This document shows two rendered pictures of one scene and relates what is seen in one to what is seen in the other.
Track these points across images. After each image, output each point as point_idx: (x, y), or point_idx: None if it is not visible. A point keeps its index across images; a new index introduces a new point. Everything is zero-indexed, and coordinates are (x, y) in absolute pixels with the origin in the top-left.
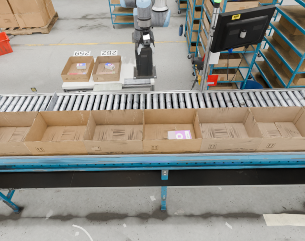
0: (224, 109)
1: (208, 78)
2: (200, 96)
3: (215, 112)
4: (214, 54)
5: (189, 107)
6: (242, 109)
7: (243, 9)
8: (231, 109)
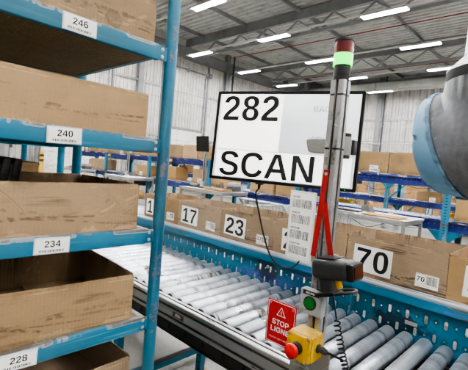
0: (389, 247)
1: (292, 319)
2: (336, 361)
3: (404, 256)
4: (303, 225)
5: (399, 363)
6: (357, 239)
7: (294, 91)
8: (375, 244)
